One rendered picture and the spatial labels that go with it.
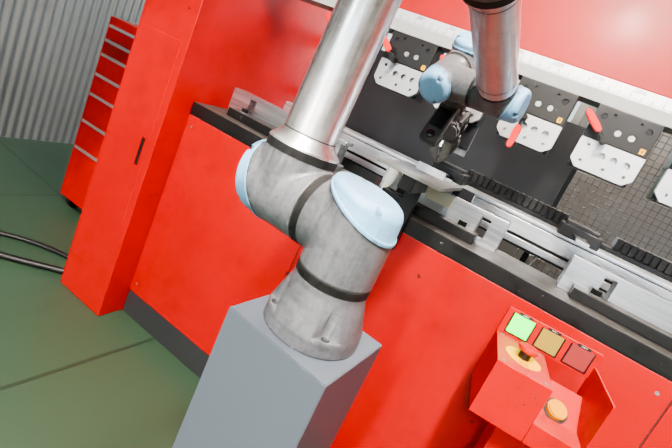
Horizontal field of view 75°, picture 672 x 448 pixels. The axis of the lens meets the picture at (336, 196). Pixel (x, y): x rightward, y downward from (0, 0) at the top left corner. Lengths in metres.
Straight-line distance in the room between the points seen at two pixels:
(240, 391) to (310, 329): 0.14
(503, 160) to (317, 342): 1.35
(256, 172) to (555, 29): 0.93
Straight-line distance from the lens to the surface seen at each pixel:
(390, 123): 1.95
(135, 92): 1.71
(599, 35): 1.34
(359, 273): 0.60
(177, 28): 1.62
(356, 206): 0.57
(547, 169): 1.83
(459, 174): 1.53
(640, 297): 1.34
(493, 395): 0.96
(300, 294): 0.62
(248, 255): 1.50
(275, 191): 0.64
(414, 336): 1.29
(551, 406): 1.04
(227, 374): 0.70
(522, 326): 1.07
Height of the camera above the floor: 1.11
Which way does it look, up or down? 13 degrees down
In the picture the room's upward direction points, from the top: 24 degrees clockwise
